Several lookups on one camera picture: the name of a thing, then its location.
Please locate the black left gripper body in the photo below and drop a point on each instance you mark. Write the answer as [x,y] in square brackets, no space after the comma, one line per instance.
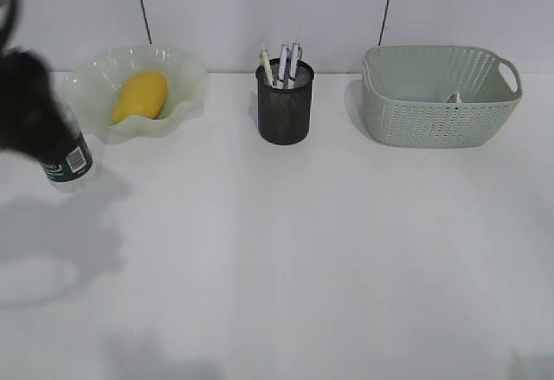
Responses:
[31,122]

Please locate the clear water bottle green label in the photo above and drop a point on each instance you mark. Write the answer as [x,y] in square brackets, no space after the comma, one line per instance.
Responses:
[77,167]

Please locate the yellow mango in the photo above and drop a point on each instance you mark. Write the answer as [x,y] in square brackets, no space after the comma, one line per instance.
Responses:
[143,94]

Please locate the cream barrel pen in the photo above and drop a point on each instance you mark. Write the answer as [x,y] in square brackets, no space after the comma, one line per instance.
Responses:
[266,66]

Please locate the blue clip grey pen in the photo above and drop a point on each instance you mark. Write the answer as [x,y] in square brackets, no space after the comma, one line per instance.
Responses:
[282,68]

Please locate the grey grip clear pen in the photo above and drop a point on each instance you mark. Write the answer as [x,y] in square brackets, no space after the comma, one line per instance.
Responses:
[296,53]

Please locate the waste paper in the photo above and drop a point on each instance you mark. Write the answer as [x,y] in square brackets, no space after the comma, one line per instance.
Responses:
[454,98]

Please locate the pale green wavy plate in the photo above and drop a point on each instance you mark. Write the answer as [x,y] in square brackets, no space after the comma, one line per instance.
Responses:
[93,88]

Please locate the black mesh pen holder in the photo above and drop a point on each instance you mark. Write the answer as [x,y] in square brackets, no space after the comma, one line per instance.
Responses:
[283,115]

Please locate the pale green plastic basket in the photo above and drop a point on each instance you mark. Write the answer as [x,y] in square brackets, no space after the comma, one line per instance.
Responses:
[405,88]

